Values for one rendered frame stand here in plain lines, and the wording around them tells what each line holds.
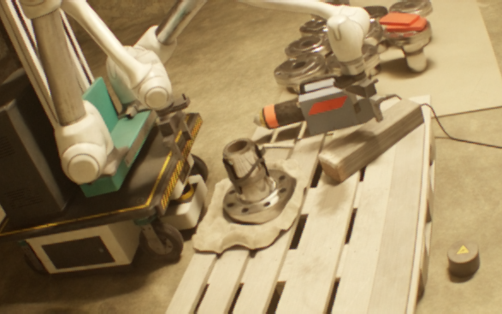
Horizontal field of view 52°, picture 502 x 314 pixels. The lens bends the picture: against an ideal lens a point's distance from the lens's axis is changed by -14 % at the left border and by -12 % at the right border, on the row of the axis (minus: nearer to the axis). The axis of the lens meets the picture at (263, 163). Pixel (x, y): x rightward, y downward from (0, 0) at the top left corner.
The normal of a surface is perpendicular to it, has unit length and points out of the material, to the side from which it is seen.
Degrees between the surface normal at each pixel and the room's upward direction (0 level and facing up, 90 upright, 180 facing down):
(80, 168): 97
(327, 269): 0
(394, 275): 0
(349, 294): 0
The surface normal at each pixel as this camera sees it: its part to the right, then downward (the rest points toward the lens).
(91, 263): -0.13, 0.56
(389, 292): -0.33, -0.80
